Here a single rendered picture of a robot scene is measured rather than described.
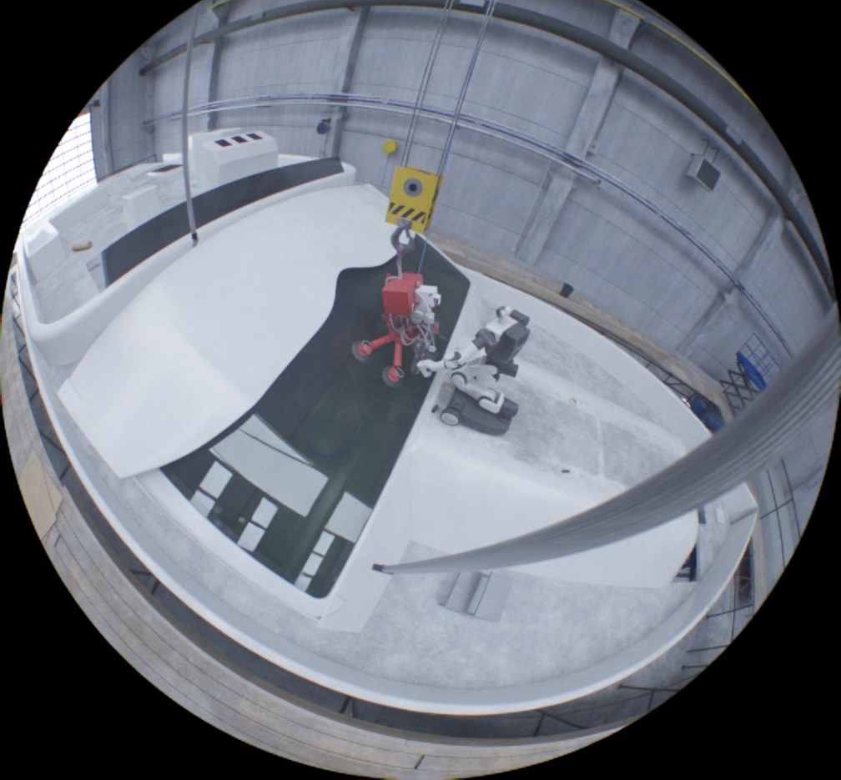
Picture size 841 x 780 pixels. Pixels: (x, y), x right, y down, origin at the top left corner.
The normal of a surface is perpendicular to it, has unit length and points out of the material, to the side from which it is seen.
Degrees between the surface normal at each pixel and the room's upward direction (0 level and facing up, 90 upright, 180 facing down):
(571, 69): 90
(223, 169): 90
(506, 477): 16
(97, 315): 90
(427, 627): 0
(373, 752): 0
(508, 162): 90
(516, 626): 0
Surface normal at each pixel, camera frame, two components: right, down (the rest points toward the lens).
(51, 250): 0.94, 0.30
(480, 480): 0.07, -0.32
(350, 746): 0.23, -0.66
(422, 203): -0.32, 0.64
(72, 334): 0.65, 0.65
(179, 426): 0.45, -0.37
